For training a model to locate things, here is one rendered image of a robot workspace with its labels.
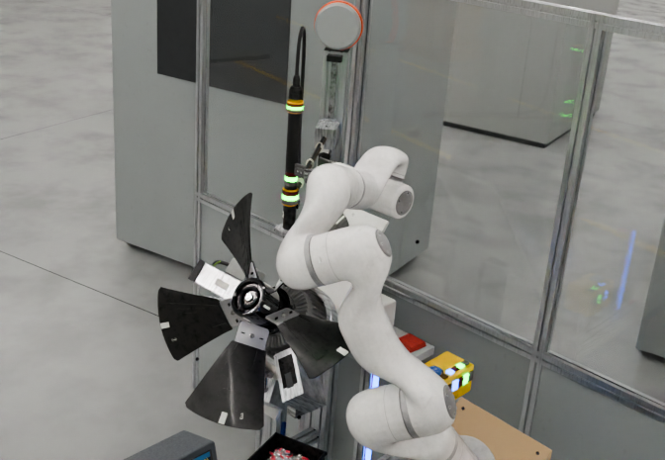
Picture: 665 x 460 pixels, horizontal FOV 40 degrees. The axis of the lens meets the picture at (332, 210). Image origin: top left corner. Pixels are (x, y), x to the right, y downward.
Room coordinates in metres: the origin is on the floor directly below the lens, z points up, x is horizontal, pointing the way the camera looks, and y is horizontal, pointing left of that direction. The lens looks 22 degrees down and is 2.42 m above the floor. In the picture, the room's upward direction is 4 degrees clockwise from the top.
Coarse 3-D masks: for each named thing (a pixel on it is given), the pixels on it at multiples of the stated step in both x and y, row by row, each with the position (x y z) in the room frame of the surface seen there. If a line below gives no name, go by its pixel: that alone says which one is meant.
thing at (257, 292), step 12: (240, 288) 2.31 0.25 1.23; (252, 288) 2.29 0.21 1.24; (264, 288) 2.27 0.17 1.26; (240, 300) 2.27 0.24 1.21; (252, 300) 2.27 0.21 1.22; (264, 300) 2.24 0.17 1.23; (276, 300) 2.28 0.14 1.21; (288, 300) 2.33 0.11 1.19; (240, 312) 2.24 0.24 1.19; (252, 312) 2.22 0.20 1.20; (264, 312) 2.24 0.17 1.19; (264, 324) 2.30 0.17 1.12
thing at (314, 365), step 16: (288, 320) 2.22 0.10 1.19; (304, 320) 2.22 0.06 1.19; (320, 320) 2.22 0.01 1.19; (288, 336) 2.14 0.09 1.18; (304, 336) 2.13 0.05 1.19; (320, 336) 2.13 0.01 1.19; (336, 336) 2.13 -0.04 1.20; (304, 352) 2.08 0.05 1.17; (320, 352) 2.07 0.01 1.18; (336, 352) 2.07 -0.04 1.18; (304, 368) 2.03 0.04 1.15; (320, 368) 2.02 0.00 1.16
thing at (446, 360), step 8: (448, 352) 2.30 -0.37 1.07; (432, 360) 2.25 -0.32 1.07; (440, 360) 2.25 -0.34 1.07; (448, 360) 2.26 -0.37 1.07; (456, 360) 2.26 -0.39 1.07; (440, 368) 2.21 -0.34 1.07; (448, 368) 2.21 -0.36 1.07; (464, 368) 2.22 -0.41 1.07; (472, 368) 2.24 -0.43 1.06; (448, 376) 2.17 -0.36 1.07; (456, 376) 2.18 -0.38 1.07; (456, 392) 2.19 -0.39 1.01; (464, 392) 2.22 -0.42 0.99
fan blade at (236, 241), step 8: (240, 200) 2.57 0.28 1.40; (248, 200) 2.53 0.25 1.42; (240, 208) 2.55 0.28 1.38; (248, 208) 2.51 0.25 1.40; (240, 216) 2.53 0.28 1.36; (248, 216) 2.49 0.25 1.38; (232, 224) 2.57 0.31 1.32; (240, 224) 2.51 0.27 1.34; (248, 224) 2.47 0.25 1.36; (224, 232) 2.60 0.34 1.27; (232, 232) 2.56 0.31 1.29; (240, 232) 2.49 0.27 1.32; (248, 232) 2.45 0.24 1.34; (224, 240) 2.60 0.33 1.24; (232, 240) 2.55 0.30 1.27; (240, 240) 2.48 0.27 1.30; (248, 240) 2.43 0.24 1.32; (232, 248) 2.55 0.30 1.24; (240, 248) 2.47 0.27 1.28; (248, 248) 2.42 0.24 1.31; (240, 256) 2.48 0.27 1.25; (248, 256) 2.41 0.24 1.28; (240, 264) 2.48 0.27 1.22; (248, 264) 2.40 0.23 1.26; (248, 272) 2.41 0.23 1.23
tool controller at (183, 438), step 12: (180, 432) 1.61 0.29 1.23; (156, 444) 1.56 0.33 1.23; (168, 444) 1.56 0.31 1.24; (180, 444) 1.55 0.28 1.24; (192, 444) 1.55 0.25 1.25; (204, 444) 1.54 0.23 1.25; (132, 456) 1.52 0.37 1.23; (144, 456) 1.51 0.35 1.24; (156, 456) 1.51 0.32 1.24; (168, 456) 1.51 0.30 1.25; (180, 456) 1.50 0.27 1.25; (192, 456) 1.51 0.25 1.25; (204, 456) 1.53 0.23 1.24; (216, 456) 1.55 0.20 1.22
